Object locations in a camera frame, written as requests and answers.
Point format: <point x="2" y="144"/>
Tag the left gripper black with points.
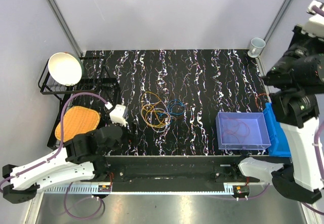
<point x="126" y="135"/>

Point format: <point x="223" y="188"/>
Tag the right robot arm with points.
<point x="298" y="77"/>

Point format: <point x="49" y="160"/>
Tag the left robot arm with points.
<point x="80" y="159"/>

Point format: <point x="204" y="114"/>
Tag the orange woven mat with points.
<point x="79" y="120"/>

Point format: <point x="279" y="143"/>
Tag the white bowl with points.
<point x="65" y="68"/>

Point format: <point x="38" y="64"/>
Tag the purple translucent box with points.
<point x="242" y="131"/>

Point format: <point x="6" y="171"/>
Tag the blue plastic bin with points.
<point x="279" y="144"/>

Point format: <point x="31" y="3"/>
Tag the white mug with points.
<point x="256" y="47"/>

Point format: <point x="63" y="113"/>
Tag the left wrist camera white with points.
<point x="118" y="115"/>

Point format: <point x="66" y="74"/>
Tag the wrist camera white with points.
<point x="314" y="26"/>
<point x="118" y="115"/>

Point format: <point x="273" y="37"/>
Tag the black wire dish rack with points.
<point x="96" y="79"/>

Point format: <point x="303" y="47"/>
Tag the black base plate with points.
<point x="166" y="174"/>

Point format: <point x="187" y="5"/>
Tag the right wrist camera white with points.
<point x="314" y="26"/>

